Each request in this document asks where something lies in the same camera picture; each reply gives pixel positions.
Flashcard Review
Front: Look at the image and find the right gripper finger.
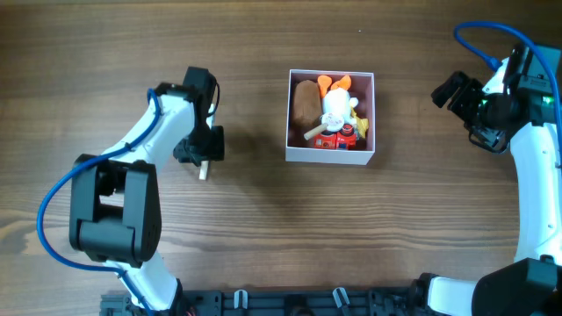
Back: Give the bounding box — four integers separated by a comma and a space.
447, 79, 483, 126
431, 71, 469, 108

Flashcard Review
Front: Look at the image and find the yellow wooden rattle drum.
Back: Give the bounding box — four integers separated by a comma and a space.
198, 161, 210, 181

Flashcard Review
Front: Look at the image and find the pink box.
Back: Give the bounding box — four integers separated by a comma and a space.
285, 69, 376, 165

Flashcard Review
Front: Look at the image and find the white duck plush toy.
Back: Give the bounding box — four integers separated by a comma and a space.
317, 75, 369, 139

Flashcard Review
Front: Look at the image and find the red toy car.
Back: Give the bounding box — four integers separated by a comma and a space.
313, 124, 357, 150

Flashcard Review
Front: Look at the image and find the brown plush toy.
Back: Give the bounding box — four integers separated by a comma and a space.
291, 80, 322, 128

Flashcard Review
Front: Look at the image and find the white wooden rattle drum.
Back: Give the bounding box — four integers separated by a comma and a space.
304, 112, 344, 140

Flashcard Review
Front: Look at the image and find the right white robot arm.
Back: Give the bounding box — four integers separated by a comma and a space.
407, 43, 561, 315

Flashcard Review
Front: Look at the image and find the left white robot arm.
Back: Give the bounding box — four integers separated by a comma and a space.
68, 67, 225, 315

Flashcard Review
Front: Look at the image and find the left blue cable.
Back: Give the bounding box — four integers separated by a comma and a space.
35, 87, 163, 316

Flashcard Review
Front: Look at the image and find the black mounting rail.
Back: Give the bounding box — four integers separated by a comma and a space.
99, 287, 422, 316

